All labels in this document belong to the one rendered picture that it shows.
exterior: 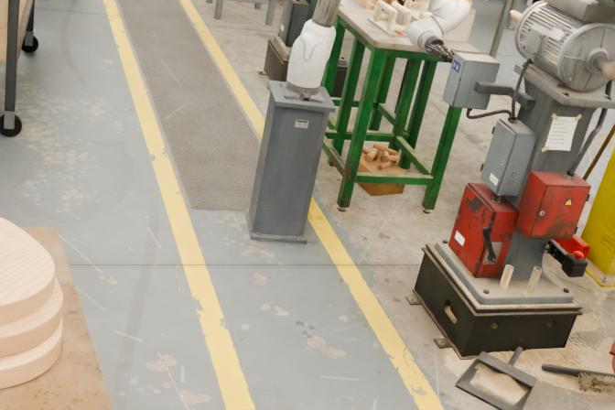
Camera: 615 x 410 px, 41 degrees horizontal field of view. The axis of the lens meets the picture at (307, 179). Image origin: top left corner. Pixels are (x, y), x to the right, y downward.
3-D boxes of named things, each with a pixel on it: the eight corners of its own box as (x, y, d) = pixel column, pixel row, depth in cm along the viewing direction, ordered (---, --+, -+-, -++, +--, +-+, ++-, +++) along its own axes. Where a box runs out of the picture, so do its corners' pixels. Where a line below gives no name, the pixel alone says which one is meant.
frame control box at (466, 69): (511, 138, 326) (531, 76, 315) (463, 135, 319) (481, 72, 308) (482, 114, 347) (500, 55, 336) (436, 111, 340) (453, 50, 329)
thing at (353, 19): (443, 187, 445) (481, 52, 414) (343, 183, 425) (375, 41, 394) (399, 139, 497) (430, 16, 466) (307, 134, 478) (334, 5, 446)
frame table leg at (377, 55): (348, 212, 436) (386, 48, 398) (338, 212, 434) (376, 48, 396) (344, 207, 440) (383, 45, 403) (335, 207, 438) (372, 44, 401)
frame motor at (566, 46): (614, 98, 310) (638, 31, 300) (554, 92, 301) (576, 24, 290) (555, 61, 345) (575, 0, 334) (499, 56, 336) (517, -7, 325)
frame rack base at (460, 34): (468, 43, 425) (477, 10, 418) (442, 41, 419) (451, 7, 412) (442, 26, 448) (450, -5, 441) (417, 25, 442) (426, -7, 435)
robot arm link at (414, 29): (412, 37, 354) (437, 19, 354) (397, 26, 367) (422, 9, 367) (422, 57, 360) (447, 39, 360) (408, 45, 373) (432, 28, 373)
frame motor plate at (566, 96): (616, 109, 308) (620, 100, 306) (562, 105, 300) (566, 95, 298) (563, 75, 338) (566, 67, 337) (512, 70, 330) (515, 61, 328)
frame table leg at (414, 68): (394, 169, 499) (431, 25, 461) (386, 169, 497) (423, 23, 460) (391, 166, 504) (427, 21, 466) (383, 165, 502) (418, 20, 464)
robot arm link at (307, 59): (283, 83, 368) (291, 35, 359) (289, 71, 384) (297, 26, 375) (318, 91, 367) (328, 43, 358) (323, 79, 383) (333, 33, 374)
